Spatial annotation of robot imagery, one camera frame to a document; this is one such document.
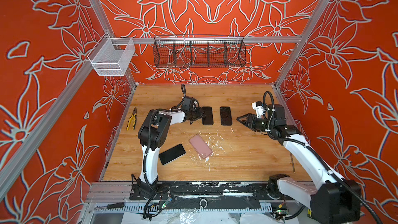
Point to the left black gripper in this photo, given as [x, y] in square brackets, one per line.
[198, 110]

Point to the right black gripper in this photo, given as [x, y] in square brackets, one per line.
[251, 116]

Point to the black phone case with holes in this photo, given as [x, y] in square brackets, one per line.
[207, 118]

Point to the pink phone case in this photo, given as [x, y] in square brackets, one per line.
[200, 146]

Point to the black phone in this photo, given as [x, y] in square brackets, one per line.
[172, 154]

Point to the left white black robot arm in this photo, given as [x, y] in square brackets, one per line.
[153, 134]

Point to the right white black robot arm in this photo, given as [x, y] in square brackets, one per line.
[333, 199]

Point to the yellow black pliers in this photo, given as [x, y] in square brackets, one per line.
[131, 123]

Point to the small metal hex key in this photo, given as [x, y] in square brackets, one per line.
[292, 162]

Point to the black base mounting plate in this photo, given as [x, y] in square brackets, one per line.
[201, 189]

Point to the clear plastic bin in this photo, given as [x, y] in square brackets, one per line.
[112, 56]

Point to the black screwdriver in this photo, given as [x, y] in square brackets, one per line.
[108, 206]

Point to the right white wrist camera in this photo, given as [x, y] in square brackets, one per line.
[260, 109]

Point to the black wire basket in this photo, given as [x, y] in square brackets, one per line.
[199, 51]

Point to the grey slotted cable duct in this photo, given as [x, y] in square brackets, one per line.
[221, 205]

